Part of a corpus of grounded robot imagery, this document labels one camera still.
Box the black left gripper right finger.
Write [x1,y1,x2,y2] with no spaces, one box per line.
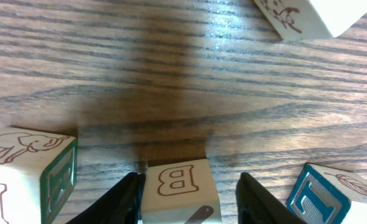
[236,172,305,224]

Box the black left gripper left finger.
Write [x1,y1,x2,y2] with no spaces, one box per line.
[67,172,146,224]

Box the wooden B block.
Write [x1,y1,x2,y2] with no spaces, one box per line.
[141,159,221,224]

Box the green L wooden block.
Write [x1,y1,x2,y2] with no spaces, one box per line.
[286,163,367,224]

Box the green sided elephant block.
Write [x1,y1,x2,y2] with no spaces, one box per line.
[0,128,78,224]

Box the plain wooden block right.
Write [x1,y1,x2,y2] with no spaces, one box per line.
[254,0,367,40]

